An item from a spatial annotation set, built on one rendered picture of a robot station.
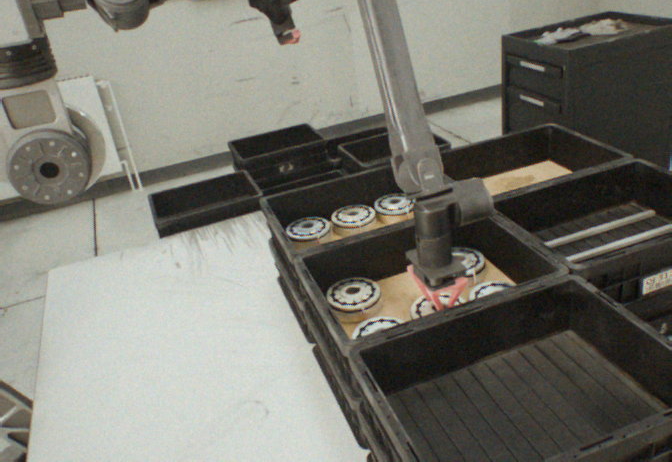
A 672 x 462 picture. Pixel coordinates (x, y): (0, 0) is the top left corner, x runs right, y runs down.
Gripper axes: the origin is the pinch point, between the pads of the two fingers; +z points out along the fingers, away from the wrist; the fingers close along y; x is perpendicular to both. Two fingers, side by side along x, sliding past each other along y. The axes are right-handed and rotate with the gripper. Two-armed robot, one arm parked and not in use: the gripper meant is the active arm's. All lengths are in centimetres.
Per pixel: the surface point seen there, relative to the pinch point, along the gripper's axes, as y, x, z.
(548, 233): 16.8, -34.6, 4.0
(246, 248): 71, 24, 16
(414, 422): -18.2, 13.7, 4.6
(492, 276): 8.3, -15.7, 4.0
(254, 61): 329, -32, 16
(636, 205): 17, -58, 4
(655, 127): 122, -166, 39
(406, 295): 10.8, 1.5, 3.9
